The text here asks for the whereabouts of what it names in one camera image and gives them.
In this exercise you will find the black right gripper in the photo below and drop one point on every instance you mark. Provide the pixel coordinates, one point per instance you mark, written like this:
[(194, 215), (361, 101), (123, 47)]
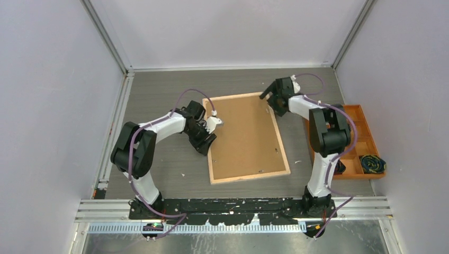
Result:
[(278, 111)]

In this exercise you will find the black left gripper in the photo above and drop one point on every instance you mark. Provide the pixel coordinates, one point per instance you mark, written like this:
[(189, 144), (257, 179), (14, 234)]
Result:
[(203, 147)]

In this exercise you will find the brown fibreboard backing board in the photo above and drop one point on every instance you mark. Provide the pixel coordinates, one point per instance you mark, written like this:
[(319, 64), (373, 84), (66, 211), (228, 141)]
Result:
[(245, 136)]

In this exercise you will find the light wooden picture frame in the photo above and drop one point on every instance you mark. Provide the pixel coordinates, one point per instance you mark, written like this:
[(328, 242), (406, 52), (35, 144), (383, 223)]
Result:
[(245, 138)]

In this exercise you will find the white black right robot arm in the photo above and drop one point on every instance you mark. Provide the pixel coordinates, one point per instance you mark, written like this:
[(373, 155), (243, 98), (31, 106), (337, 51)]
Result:
[(329, 136)]

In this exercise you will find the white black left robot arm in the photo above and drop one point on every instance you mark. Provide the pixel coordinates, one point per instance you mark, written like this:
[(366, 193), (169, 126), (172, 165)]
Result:
[(134, 150)]

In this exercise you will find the black coiled roll lower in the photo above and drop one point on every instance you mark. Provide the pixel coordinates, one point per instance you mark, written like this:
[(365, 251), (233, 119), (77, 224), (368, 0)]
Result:
[(339, 168)]

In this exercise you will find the orange compartment tray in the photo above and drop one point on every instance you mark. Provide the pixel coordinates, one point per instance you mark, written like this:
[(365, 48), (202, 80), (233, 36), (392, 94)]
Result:
[(365, 145)]

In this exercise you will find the black yellow coiled roll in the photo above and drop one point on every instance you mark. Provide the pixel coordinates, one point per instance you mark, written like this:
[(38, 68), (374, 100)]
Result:
[(372, 164)]

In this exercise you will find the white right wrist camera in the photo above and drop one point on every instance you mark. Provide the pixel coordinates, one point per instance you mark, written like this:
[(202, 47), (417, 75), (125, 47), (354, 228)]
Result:
[(296, 86)]

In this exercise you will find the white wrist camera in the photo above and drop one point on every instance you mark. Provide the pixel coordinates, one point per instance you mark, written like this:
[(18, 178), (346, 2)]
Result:
[(296, 86), (212, 123)]

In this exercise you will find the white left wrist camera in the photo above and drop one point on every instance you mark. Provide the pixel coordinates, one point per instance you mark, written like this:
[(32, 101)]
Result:
[(212, 123)]

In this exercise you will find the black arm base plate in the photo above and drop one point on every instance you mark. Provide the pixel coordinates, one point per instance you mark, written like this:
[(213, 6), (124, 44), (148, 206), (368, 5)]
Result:
[(230, 211)]

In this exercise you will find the aluminium front rail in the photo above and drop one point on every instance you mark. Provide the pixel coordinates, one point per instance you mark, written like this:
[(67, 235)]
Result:
[(112, 216)]

